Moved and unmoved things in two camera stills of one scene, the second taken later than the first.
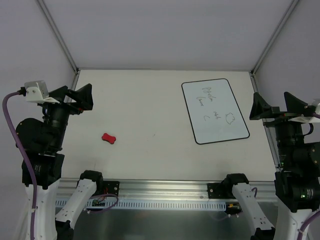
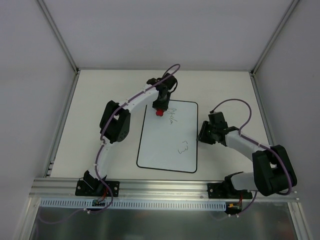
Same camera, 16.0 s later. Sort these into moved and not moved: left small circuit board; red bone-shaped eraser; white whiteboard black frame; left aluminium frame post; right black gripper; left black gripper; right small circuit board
Moved: red bone-shaped eraser; white whiteboard black frame; right black gripper; left black gripper
Not moved: left small circuit board; right small circuit board; left aluminium frame post
